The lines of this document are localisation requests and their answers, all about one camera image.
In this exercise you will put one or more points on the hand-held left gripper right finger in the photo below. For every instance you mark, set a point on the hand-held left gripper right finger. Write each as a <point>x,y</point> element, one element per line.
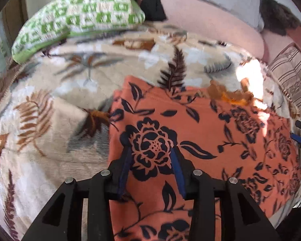
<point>178,173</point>

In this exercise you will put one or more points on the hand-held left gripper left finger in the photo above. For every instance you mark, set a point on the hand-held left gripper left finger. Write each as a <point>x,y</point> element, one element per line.
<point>124,168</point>

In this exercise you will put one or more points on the orange floral shirt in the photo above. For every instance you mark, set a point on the orange floral shirt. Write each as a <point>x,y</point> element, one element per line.
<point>215,143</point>

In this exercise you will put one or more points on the striped brown cushion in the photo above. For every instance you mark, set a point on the striped brown cushion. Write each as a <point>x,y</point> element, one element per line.
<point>293,75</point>

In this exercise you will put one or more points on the leaf-print fleece blanket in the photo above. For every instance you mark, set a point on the leaf-print fleece blanket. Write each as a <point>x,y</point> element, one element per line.
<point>52,130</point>

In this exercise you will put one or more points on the pink padded headboard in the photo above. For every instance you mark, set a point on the pink padded headboard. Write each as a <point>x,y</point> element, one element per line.
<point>278,42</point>

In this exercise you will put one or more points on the person's dark trousers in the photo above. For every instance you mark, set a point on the person's dark trousers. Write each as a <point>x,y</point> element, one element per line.
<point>296,226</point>

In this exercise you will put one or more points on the brown furry garment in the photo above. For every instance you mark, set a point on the brown furry garment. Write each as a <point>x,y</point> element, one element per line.
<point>278,17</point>

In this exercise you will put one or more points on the pink bolster cushion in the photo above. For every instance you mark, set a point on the pink bolster cushion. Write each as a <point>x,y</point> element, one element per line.
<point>203,22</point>

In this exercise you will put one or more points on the green patterned pillow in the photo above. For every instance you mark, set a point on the green patterned pillow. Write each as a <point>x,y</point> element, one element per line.
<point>77,15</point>

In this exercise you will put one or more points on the black garment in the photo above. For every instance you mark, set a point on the black garment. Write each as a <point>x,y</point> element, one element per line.
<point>150,2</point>

